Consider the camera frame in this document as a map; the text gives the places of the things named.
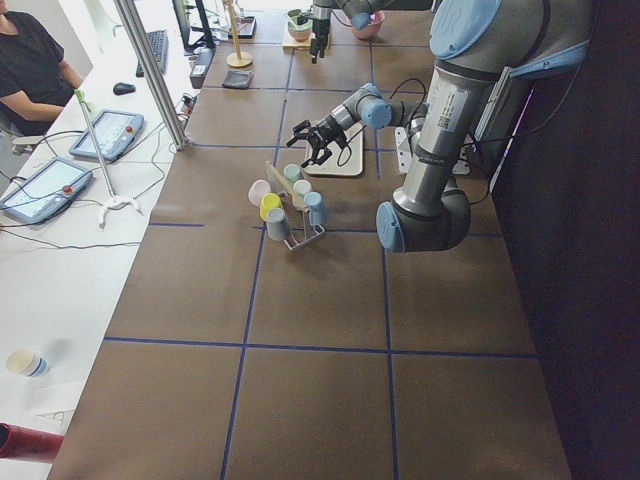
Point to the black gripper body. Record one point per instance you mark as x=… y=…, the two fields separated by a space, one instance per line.
x=326 y=125
x=320 y=26

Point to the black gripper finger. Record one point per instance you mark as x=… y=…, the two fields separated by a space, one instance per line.
x=304 y=131
x=315 y=156

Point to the mint green cup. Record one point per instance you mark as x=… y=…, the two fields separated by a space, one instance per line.
x=293 y=173

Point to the cream rabbit tray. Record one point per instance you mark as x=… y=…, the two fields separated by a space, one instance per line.
x=345 y=161

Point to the white cup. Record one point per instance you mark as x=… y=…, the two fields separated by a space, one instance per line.
x=302 y=187

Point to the light blue cup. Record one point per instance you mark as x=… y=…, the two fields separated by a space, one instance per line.
x=315 y=203

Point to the yellow cup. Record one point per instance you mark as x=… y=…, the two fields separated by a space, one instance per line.
x=269 y=202

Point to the pink cup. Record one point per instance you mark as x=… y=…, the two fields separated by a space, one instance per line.
x=258 y=189

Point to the grey cup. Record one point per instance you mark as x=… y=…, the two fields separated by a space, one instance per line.
x=277 y=224

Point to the paper cup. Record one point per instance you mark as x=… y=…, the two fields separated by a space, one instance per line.
x=27 y=363

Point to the green bowl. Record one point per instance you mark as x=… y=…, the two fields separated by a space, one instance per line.
x=299 y=25

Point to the wooden cutting board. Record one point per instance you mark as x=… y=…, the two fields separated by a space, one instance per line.
x=288 y=41

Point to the pink bowl with ice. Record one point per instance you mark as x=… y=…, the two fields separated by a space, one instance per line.
x=370 y=30

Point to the folded grey cloth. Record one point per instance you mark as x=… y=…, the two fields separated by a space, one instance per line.
x=237 y=79

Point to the wooden mug tree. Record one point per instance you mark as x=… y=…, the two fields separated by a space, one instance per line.
x=238 y=58

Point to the black monitor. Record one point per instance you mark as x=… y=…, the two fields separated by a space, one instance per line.
x=194 y=28

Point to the black box with label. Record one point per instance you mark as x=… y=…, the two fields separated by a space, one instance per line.
x=199 y=63

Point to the black keyboard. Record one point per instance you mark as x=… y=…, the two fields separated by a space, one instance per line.
x=159 y=42

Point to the black computer mouse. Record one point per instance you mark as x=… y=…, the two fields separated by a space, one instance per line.
x=122 y=88

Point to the far teach pendant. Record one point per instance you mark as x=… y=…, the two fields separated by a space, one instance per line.
x=115 y=131

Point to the teach pendant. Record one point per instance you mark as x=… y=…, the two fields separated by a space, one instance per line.
x=47 y=192
x=115 y=131

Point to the metal rod grabber tool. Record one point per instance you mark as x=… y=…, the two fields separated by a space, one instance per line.
x=114 y=200

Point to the near teach pendant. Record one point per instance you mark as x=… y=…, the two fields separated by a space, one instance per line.
x=47 y=192

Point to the seated person black shirt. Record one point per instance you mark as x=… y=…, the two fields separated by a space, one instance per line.
x=36 y=79

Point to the red cylinder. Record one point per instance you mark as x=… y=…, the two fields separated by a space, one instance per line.
x=25 y=444

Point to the white wire cup rack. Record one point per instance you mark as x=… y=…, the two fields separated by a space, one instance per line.
x=301 y=232

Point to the aluminium frame post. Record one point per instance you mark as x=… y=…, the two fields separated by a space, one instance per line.
x=152 y=73

